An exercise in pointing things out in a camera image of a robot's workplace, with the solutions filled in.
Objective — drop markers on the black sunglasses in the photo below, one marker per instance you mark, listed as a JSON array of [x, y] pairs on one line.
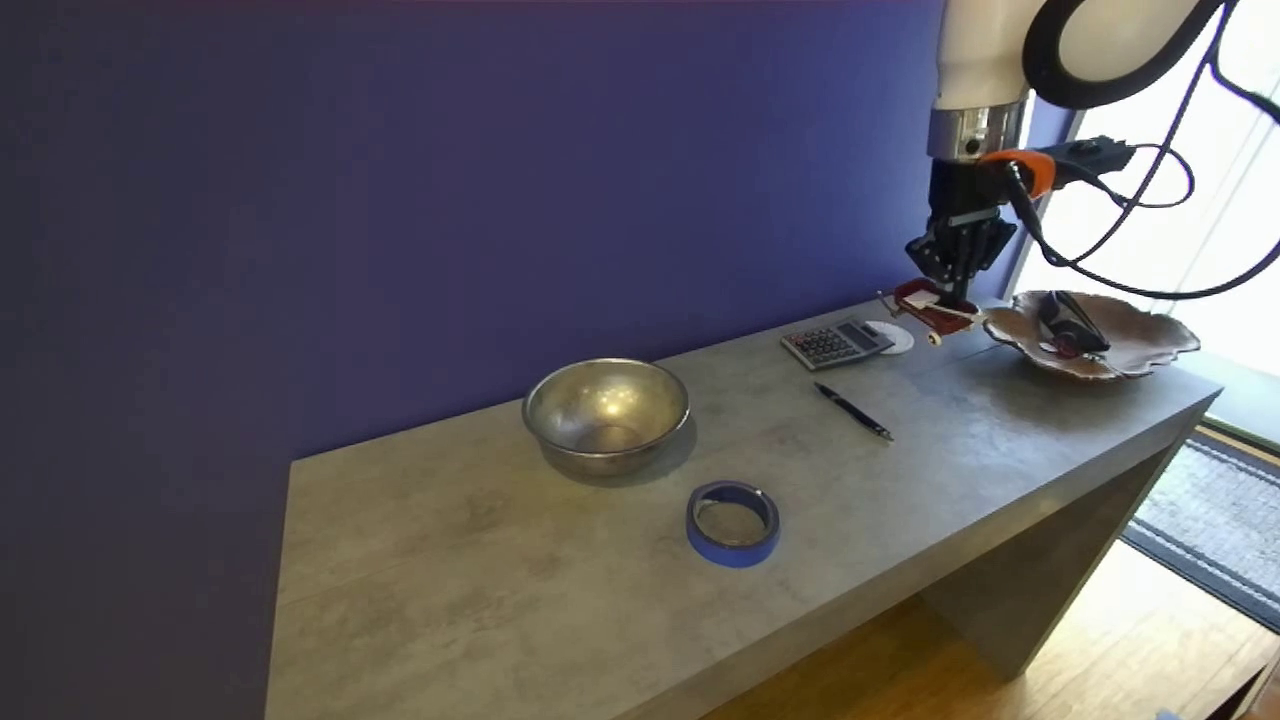
[[1072, 322]]

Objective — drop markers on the red toy trolley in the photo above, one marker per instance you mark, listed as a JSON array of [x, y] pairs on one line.
[[935, 312]]

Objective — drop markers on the brown leaf-shaped bowl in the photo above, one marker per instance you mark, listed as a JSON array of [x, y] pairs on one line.
[[1140, 340]]

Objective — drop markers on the silver metal bowl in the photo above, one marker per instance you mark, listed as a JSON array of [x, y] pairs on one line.
[[606, 415]]

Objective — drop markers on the blue tape roll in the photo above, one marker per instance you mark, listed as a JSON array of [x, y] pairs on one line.
[[733, 547]]

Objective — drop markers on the black pen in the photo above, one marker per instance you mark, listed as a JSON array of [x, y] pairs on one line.
[[852, 411]]

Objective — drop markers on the grey calculator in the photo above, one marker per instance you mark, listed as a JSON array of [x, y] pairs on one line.
[[832, 344]]

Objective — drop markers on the grey door mat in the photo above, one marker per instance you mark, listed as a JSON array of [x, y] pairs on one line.
[[1215, 510]]

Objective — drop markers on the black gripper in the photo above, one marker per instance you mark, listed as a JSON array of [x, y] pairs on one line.
[[962, 195]]

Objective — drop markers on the white round disc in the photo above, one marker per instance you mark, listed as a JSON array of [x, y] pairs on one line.
[[897, 340]]

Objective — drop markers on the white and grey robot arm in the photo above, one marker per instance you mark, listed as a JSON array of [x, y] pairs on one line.
[[985, 55]]

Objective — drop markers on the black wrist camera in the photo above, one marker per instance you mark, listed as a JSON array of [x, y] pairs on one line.
[[1092, 158]]

